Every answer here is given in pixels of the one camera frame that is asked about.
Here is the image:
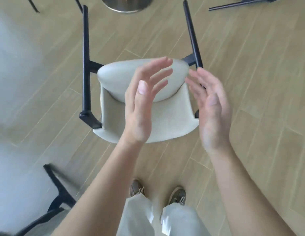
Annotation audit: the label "person's left hand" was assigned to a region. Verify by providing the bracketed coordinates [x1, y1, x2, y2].
[121, 56, 174, 145]

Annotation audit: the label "person's right hand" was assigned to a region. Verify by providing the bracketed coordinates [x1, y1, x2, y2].
[184, 67, 233, 156]

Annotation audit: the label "person's right forearm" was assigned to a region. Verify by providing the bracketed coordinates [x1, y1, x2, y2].
[206, 147, 297, 236]

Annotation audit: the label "person's left forearm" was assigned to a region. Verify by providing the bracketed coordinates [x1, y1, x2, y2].
[50, 139, 145, 236]

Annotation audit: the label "white cushioned black-framed chair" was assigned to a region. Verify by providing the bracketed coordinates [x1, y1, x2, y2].
[79, 0, 205, 144]

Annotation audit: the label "round metal table base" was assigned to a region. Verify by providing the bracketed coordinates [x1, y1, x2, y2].
[100, 0, 153, 13]

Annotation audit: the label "person's left brown shoe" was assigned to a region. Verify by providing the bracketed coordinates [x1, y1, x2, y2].
[129, 179, 146, 198]

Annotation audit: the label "person's brown shoe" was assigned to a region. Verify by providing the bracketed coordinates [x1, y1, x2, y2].
[129, 179, 146, 198]
[168, 186, 187, 206]

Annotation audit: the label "person's right brown shoe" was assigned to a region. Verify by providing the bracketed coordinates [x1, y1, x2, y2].
[168, 186, 187, 206]

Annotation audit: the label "light grey trousers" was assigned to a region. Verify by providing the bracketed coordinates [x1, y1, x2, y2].
[116, 195, 211, 236]

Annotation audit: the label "black thin-legged chair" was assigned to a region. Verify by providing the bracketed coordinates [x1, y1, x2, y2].
[26, 0, 84, 13]

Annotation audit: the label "black chair leg frame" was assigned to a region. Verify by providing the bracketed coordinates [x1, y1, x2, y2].
[208, 0, 282, 11]

